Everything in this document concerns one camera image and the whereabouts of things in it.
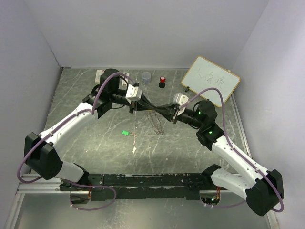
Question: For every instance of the aluminium frame rail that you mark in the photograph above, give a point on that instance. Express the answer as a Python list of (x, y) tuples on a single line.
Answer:
[(41, 186)]

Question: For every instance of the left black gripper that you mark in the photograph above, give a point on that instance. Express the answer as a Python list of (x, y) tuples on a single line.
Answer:
[(138, 105)]

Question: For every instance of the metal disc with keyrings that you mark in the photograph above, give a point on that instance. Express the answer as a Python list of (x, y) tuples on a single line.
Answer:
[(155, 120)]

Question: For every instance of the key with green tag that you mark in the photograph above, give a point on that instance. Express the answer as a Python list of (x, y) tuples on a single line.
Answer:
[(127, 133)]

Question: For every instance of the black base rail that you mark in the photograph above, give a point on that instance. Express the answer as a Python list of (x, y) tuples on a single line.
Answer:
[(190, 186)]

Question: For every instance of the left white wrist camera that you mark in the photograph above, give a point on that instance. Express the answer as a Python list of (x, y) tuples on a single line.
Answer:
[(133, 93)]

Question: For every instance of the green white staples box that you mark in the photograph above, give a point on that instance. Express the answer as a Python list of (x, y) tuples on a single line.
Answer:
[(99, 72)]

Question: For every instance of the small whiteboard yellow frame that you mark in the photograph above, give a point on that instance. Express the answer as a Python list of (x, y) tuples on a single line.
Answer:
[(205, 74)]

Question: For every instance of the clear jar of paperclips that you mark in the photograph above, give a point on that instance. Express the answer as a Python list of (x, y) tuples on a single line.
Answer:
[(146, 77)]

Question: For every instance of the red black stamp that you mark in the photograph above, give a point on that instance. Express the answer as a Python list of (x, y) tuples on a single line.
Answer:
[(162, 82)]

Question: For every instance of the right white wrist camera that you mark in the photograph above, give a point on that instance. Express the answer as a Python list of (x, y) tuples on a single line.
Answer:
[(180, 99)]

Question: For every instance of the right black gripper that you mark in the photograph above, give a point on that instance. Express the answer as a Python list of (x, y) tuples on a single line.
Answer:
[(169, 112)]

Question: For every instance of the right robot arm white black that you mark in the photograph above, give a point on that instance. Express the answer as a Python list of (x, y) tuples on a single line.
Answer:
[(259, 187)]

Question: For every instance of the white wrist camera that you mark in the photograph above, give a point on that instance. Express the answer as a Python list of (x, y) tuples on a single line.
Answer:
[(180, 99), (133, 93)]

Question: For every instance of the white stapler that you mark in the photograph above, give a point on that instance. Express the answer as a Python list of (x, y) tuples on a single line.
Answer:
[(124, 82)]

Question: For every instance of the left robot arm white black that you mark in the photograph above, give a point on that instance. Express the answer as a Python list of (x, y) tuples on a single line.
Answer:
[(41, 151)]

